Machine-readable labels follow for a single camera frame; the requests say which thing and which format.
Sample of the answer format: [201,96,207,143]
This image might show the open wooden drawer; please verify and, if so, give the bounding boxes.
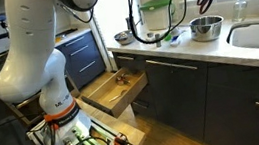
[77,63,153,124]

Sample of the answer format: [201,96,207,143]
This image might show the metal measuring cups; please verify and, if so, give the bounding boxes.
[114,71,132,87]

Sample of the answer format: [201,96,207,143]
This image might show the clear soap bottle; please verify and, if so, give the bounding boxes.
[229,0,251,24]

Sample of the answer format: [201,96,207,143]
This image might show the white bin with green lid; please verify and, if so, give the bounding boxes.
[138,0,179,33]

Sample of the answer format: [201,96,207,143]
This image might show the tall steel shaker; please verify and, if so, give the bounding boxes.
[154,32,163,49]

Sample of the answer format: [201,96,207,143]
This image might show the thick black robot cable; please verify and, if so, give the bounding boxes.
[124,0,201,47]

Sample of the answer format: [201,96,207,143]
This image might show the stainless steel pot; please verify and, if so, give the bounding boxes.
[179,13,228,46]

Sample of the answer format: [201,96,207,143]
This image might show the short steel drawer handle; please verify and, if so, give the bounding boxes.
[115,53,135,64]

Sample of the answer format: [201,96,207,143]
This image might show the green scrubber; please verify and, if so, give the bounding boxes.
[162,31,174,43]

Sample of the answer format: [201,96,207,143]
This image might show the black and orange clamp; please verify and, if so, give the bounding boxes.
[111,130,137,145]

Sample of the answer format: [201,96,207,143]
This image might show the stainless steel bowl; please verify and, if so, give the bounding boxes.
[112,29,137,47]

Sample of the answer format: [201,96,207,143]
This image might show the short steel shaker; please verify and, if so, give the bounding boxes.
[145,31,157,44]

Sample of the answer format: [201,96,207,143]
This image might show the dark base cabinet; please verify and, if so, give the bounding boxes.
[112,32,259,145]

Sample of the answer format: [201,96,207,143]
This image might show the blue drawer cabinet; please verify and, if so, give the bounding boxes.
[53,28,109,94]

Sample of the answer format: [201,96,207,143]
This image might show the stainless steel pitcher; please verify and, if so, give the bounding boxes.
[124,16,134,32]

